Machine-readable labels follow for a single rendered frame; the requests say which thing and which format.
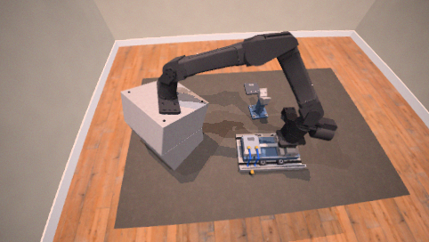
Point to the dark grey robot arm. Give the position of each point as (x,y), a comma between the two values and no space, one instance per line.
(257,51)

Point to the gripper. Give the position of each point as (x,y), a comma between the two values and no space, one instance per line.
(289,140)

